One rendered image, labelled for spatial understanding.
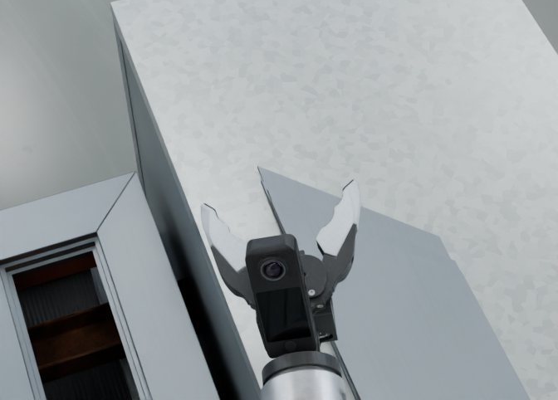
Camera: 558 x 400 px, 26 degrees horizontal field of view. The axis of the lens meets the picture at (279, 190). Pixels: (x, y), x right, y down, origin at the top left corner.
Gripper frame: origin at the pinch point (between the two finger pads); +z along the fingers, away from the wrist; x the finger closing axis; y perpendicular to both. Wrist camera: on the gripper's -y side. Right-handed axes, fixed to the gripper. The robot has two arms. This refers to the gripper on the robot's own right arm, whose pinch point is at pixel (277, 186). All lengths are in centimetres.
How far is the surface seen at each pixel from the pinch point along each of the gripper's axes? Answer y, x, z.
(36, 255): 56, -42, 34
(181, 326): 58, -20, 18
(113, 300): 59, -31, 25
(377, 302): 39.8, 8.1, 7.5
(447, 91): 44, 23, 43
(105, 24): 140, -51, 159
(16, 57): 137, -74, 149
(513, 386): 41.8, 22.8, -5.7
